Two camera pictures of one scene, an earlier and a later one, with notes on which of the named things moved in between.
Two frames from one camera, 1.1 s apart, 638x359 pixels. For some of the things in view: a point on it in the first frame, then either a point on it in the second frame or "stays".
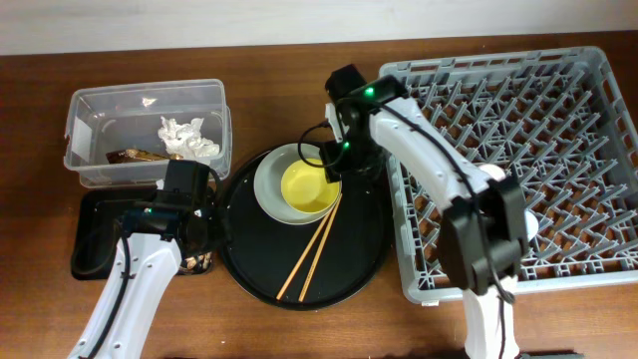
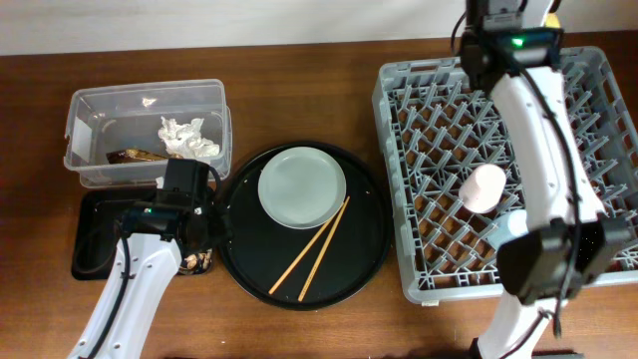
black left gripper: [219, 224] stays
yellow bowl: [306, 188] → [552, 21]
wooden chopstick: [298, 264] → [272, 289]
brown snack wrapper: [138, 156] stays
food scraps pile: [196, 264] stays
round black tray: [261, 252] stays
